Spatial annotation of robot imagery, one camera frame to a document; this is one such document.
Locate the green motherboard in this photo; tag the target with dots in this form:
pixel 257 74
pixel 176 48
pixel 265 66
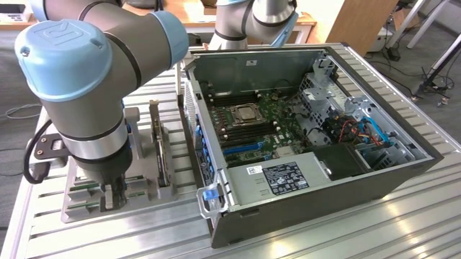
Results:
pixel 291 136

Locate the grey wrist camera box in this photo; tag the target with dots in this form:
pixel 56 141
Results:
pixel 48 147

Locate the black expansion slot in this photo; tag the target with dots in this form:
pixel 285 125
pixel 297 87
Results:
pixel 241 142

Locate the silver CPU chip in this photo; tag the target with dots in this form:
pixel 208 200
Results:
pixel 250 114

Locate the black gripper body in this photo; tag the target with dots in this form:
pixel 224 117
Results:
pixel 104 170

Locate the CPU in metal socket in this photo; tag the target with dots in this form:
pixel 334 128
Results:
pixel 237 116

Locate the green graphics card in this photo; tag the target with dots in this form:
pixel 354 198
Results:
pixel 162 162

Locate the silver chipset heat sink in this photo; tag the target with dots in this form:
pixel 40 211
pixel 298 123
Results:
pixel 286 152

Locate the green RAM stick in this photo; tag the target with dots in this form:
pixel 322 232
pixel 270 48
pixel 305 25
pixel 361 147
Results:
pixel 83 205
pixel 84 187

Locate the blue slot retainer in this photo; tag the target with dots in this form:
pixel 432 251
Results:
pixel 196 132

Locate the black power brick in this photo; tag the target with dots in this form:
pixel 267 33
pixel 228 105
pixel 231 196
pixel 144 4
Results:
pixel 392 55

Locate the dark round object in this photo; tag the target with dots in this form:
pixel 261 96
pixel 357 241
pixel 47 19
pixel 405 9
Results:
pixel 142 2

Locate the white table frame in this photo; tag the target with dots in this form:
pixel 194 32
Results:
pixel 406 23

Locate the grey power supply unit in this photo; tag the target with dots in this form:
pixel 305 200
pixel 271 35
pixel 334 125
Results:
pixel 245 189

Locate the round coin battery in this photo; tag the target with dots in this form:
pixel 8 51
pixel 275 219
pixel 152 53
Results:
pixel 275 94

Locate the white paper sheet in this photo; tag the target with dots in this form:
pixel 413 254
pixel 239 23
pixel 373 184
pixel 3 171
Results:
pixel 198 14

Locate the black PC case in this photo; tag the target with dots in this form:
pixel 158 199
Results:
pixel 306 215

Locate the black fan shroud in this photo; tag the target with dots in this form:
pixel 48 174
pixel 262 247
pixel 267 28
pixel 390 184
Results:
pixel 342 162

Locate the black stand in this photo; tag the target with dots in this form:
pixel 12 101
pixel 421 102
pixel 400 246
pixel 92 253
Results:
pixel 426 83

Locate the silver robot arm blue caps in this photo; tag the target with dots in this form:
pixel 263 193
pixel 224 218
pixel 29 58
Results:
pixel 90 67

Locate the blue release tab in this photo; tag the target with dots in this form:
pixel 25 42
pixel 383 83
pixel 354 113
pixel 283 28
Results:
pixel 210 195

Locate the blue expansion slot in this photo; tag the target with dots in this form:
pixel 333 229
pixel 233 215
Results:
pixel 241 149

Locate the white box device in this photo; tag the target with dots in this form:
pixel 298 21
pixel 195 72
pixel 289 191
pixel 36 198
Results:
pixel 381 43

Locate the grey parts rack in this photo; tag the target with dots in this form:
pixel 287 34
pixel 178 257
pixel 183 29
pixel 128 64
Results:
pixel 167 193

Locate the metal disk bay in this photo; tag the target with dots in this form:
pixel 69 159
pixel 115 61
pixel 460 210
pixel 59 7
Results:
pixel 321 97

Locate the brown cardboard box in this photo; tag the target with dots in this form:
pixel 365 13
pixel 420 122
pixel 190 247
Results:
pixel 204 5

